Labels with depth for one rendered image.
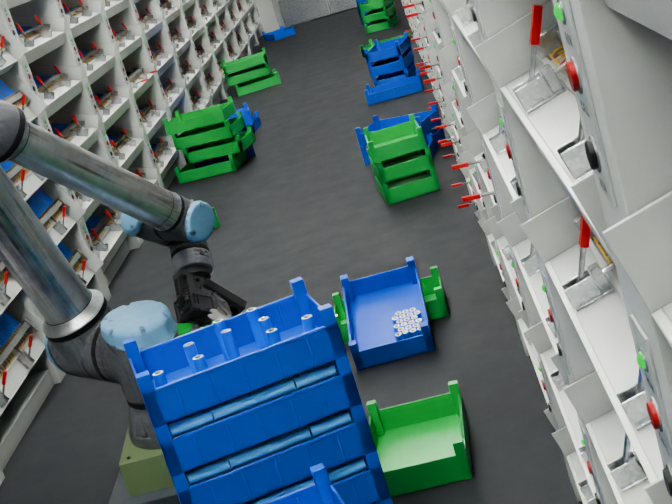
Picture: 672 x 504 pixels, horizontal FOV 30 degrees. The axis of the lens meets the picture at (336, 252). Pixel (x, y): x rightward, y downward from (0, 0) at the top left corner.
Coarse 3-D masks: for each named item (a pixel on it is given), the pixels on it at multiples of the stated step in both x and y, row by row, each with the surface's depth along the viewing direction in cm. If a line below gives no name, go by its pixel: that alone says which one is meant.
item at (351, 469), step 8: (344, 464) 191; (352, 464) 190; (360, 464) 190; (328, 472) 189; (336, 472) 189; (344, 472) 189; (352, 472) 190; (304, 480) 190; (312, 480) 189; (336, 480) 189; (288, 488) 188; (296, 488) 188; (264, 496) 188; (272, 496) 187
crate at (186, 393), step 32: (224, 320) 199; (288, 320) 202; (320, 320) 195; (128, 352) 195; (160, 352) 197; (256, 352) 181; (288, 352) 182; (320, 352) 184; (192, 384) 179; (224, 384) 181; (256, 384) 182; (160, 416) 179
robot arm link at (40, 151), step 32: (0, 128) 234; (32, 128) 242; (0, 160) 238; (32, 160) 243; (64, 160) 246; (96, 160) 253; (96, 192) 255; (128, 192) 259; (160, 192) 266; (160, 224) 268; (192, 224) 270
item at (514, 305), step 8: (512, 304) 285; (512, 312) 285; (520, 320) 284; (520, 328) 280; (528, 344) 270; (536, 352) 264; (536, 360) 261; (536, 368) 257; (544, 392) 245; (552, 416) 227; (552, 424) 227
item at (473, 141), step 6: (474, 132) 273; (462, 138) 274; (468, 138) 274; (474, 138) 274; (480, 138) 274; (468, 144) 274; (474, 144) 274; (480, 144) 274; (474, 150) 274; (480, 150) 274; (474, 156) 275; (480, 156) 272; (480, 168) 264; (486, 174) 257; (486, 180) 253; (486, 186) 249; (492, 186) 246; (492, 198) 239; (492, 210) 216; (498, 210) 216; (498, 216) 216
